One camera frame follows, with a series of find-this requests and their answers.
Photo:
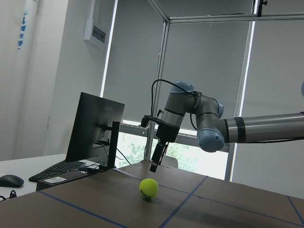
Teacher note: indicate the black computer monitor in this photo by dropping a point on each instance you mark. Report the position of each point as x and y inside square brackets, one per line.
[95, 130]

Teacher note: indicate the black keyboard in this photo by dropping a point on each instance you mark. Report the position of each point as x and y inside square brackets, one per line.
[56, 169]

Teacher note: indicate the black computer mouse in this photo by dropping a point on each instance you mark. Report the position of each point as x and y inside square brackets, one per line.
[11, 181]

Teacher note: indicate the tennis ball with Roland Garros print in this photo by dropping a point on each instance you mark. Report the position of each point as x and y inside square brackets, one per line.
[148, 188]

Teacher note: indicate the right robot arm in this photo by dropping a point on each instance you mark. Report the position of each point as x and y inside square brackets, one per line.
[212, 130]

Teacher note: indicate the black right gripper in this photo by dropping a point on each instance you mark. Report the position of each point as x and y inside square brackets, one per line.
[166, 134]

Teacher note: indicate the black box with label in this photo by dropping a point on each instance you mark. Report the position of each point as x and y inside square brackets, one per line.
[61, 179]

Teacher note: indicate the white wall box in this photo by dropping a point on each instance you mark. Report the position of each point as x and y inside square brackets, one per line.
[98, 22]

